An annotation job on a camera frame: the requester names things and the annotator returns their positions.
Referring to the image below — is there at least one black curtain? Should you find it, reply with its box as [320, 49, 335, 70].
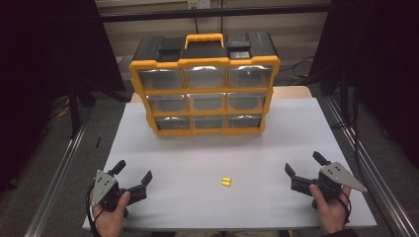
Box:
[309, 0, 419, 170]
[0, 0, 126, 193]

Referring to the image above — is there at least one white table cover sheet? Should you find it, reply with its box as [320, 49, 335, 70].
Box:
[82, 97, 377, 231]

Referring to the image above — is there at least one white wall outlet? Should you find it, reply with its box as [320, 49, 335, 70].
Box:
[187, 0, 211, 10]

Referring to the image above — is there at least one person's left hand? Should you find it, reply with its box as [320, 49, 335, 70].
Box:
[93, 191, 131, 237]

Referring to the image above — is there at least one right hand-held gripper cable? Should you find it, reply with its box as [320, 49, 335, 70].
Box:
[338, 190, 352, 225]

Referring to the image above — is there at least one single clear pull-out drawer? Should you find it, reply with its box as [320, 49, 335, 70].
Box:
[192, 115, 227, 130]

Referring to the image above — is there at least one hand-held gripper cable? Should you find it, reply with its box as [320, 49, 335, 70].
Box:
[85, 183, 102, 237]
[338, 190, 352, 225]

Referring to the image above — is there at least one black floor cable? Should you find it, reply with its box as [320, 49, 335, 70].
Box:
[280, 55, 315, 87]

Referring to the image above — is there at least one black horizontal bar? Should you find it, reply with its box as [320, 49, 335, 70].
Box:
[98, 3, 332, 24]

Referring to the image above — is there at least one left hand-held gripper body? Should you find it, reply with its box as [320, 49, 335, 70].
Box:
[91, 169, 148, 218]

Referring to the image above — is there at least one set of clear organizer drawers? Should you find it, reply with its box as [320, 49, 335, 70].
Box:
[137, 64, 274, 130]

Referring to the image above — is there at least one person's right hand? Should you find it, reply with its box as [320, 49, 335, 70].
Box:
[309, 184, 352, 235]

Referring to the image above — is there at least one yellow and black storage organizer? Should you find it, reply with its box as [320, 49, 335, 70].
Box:
[128, 31, 282, 137]

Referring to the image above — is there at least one aluminium floor rail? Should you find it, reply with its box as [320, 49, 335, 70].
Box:
[324, 97, 419, 237]
[24, 108, 95, 237]

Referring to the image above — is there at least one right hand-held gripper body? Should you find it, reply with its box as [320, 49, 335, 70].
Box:
[290, 161, 369, 210]

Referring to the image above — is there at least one left hand-held gripper cable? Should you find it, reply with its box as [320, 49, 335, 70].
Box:
[85, 183, 102, 237]

